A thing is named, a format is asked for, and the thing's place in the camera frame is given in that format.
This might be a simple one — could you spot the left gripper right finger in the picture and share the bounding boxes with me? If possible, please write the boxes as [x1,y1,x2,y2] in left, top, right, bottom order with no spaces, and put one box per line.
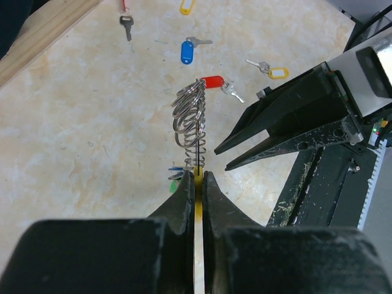
[203,171,391,293]

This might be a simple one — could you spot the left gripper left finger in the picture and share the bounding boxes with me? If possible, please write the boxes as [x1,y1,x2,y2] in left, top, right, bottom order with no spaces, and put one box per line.
[1,172,195,293]

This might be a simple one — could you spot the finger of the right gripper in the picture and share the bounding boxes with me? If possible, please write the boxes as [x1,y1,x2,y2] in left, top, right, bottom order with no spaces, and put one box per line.
[225,118,363,171]
[214,62,349,154]

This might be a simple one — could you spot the key with red tag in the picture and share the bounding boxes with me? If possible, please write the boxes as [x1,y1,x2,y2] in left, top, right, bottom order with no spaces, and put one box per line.
[200,75,246,104]

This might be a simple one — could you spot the large keyring with rings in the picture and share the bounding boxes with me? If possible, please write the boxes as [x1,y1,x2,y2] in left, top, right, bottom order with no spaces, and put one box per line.
[169,79,206,293]

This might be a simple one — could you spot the key with yellow tag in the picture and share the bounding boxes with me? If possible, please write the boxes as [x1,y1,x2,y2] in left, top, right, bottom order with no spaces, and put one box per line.
[246,59,289,80]
[179,0,195,15]

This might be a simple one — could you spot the key with blue tag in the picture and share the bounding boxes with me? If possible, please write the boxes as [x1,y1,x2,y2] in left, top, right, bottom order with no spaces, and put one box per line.
[180,37,213,65]

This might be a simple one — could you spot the wooden clothes rack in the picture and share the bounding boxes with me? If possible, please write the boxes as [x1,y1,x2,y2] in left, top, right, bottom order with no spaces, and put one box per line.
[1,0,100,86]

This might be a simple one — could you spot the dark navy tank top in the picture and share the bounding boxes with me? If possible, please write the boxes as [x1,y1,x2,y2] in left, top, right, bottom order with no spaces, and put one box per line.
[0,0,46,58]

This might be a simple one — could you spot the slotted cable duct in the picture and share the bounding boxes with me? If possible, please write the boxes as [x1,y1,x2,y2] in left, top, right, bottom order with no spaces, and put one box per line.
[356,119,392,230]

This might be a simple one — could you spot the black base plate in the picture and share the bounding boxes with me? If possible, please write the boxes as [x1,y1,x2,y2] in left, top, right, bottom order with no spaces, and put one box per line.
[267,144,378,228]

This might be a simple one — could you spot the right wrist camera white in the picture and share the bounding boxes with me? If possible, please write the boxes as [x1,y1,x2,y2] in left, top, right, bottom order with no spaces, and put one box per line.
[327,28,391,117]

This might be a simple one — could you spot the key with red strap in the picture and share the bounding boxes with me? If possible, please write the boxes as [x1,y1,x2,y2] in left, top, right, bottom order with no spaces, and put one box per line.
[119,0,134,42]

